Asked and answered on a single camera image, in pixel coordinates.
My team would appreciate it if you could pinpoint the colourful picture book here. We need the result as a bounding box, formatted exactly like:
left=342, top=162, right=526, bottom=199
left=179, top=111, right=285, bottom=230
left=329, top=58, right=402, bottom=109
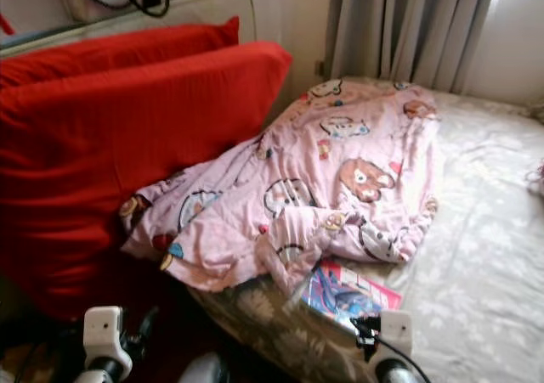
left=302, top=258, right=403, bottom=333

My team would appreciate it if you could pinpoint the silver robot left leg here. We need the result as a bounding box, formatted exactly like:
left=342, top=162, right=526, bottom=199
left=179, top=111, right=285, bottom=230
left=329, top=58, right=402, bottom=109
left=178, top=352, right=228, bottom=383

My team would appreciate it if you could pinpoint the beige floral bed sheet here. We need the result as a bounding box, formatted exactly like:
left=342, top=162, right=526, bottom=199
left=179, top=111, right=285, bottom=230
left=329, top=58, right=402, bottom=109
left=187, top=77, right=544, bottom=383

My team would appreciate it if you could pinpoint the pink cartoon print blanket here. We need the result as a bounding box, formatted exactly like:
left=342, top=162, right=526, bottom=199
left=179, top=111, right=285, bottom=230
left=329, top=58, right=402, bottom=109
left=121, top=79, right=443, bottom=295

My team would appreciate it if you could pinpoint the large red pillow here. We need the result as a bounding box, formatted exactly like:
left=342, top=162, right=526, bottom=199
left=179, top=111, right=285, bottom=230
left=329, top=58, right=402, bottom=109
left=0, top=42, right=293, bottom=320

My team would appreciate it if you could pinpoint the flat red pillow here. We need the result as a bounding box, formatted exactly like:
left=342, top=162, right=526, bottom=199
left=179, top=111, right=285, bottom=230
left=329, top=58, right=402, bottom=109
left=0, top=16, right=241, bottom=87

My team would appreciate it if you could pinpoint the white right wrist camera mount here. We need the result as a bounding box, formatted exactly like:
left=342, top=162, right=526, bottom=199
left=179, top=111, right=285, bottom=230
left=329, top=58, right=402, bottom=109
left=378, top=309, right=415, bottom=363

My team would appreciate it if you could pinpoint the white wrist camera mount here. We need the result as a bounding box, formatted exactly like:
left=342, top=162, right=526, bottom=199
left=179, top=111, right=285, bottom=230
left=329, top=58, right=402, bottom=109
left=83, top=307, right=124, bottom=363
left=378, top=309, right=415, bottom=363

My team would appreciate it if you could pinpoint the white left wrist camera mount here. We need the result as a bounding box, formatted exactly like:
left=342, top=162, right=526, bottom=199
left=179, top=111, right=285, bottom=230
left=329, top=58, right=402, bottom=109
left=83, top=307, right=124, bottom=363

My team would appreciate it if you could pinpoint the grey curtain beside wall outlet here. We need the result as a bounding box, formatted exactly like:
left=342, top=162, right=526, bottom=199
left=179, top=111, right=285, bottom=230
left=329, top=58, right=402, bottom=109
left=327, top=0, right=502, bottom=93

